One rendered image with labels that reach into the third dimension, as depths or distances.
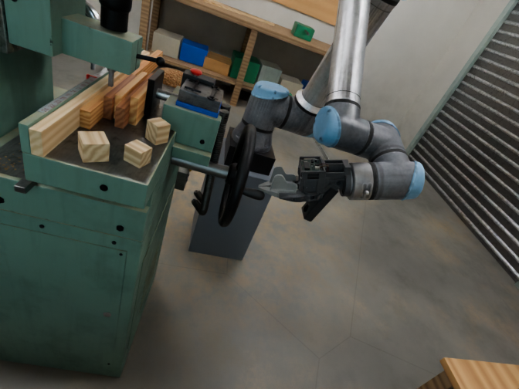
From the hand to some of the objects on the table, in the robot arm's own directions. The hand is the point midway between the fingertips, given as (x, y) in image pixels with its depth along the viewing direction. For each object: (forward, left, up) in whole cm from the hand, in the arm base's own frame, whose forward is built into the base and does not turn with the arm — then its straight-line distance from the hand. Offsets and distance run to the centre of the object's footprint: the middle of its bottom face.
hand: (263, 189), depth 75 cm
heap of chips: (-39, -32, +5) cm, 51 cm away
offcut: (+9, -28, +3) cm, 29 cm away
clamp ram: (-14, -29, +5) cm, 32 cm away
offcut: (+11, -35, +2) cm, 37 cm away
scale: (-14, -44, +9) cm, 47 cm away
